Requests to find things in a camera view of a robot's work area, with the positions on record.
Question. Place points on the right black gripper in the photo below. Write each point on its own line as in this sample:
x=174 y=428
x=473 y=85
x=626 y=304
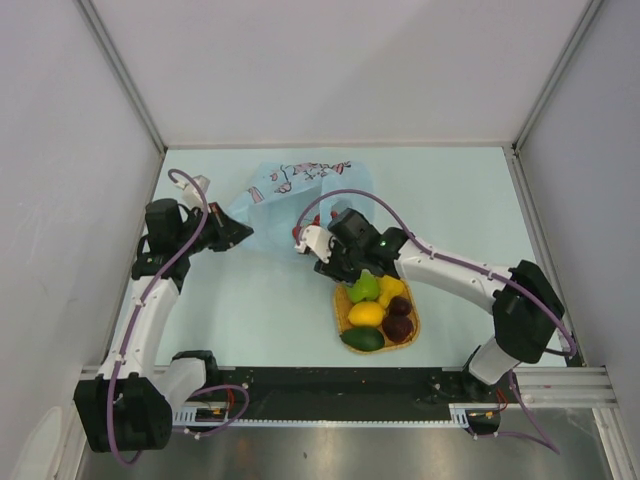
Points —
x=331 y=269

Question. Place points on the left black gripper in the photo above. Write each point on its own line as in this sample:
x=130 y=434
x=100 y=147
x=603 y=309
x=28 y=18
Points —
x=227 y=231

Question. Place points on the green fake lime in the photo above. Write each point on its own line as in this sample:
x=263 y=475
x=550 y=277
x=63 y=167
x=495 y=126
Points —
x=366 y=288

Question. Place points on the red cherry tomato bunch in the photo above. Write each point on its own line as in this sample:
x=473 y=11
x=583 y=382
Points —
x=296 y=231

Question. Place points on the yellow fake lemon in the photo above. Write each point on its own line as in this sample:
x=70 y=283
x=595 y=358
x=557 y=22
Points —
x=389 y=288
x=366 y=314

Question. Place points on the woven bamboo tray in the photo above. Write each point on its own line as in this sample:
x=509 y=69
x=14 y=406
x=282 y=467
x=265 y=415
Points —
x=342 y=305

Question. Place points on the light blue plastic bag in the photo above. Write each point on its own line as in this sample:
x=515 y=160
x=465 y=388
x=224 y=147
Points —
x=278 y=198

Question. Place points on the dark red fake plum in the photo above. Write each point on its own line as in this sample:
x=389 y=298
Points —
x=400 y=306
x=397 y=329

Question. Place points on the dark green fake avocado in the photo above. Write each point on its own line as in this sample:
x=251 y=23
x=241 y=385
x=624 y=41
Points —
x=366 y=339

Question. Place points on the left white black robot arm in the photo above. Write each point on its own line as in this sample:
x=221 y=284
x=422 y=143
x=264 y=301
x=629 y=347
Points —
x=127 y=406

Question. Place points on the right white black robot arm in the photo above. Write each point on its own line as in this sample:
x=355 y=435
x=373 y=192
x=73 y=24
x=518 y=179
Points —
x=526 y=310

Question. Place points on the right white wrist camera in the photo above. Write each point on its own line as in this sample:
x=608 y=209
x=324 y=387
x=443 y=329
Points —
x=316 y=240

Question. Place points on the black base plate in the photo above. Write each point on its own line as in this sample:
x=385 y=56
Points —
x=374 y=406

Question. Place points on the white slotted cable duct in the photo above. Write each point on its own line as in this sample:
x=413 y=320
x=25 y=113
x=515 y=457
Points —
x=200 y=417

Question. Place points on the aluminium frame rail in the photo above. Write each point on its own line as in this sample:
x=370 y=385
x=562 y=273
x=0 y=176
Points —
x=540 y=387

